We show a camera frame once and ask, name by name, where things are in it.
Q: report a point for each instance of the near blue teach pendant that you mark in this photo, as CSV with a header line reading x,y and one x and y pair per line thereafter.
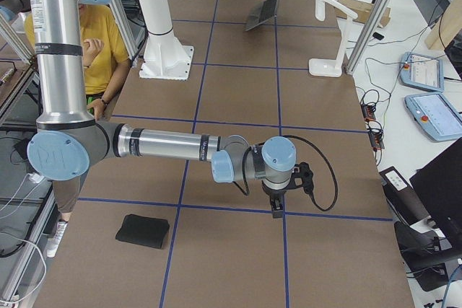
x,y
435,115

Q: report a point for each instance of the orange black usb hub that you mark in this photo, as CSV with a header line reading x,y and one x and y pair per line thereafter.
x,y
368,112

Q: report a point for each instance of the brown cardboard box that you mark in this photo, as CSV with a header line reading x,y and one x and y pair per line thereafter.
x,y
364,9

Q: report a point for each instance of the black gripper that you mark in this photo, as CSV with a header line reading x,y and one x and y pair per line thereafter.
x,y
274,192

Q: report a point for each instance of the grey laptop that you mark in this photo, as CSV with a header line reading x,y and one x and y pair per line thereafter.
x,y
261,13

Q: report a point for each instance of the black monitor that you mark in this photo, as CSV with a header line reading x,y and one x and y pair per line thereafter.
x,y
438,187

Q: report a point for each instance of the black mouse pad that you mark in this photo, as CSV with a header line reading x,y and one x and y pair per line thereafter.
x,y
144,231

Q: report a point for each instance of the small black square device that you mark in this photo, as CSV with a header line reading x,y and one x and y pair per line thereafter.
x,y
377,36

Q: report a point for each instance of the person in yellow shirt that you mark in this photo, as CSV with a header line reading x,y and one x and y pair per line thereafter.
x,y
106,67

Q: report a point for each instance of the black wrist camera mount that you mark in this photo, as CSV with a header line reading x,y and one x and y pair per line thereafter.
x,y
302,177

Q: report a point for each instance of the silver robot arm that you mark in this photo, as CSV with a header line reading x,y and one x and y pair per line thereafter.
x,y
70,140

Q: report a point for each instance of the black power adapter box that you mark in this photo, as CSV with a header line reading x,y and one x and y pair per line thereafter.
x,y
403,197

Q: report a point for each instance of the far blue teach pendant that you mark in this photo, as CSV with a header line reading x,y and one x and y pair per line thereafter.
x,y
422,72

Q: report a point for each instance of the blue teach pendant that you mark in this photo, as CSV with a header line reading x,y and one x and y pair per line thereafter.
x,y
422,72
435,115

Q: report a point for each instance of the aluminium frame post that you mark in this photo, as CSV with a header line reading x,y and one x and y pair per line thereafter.
x,y
376,14

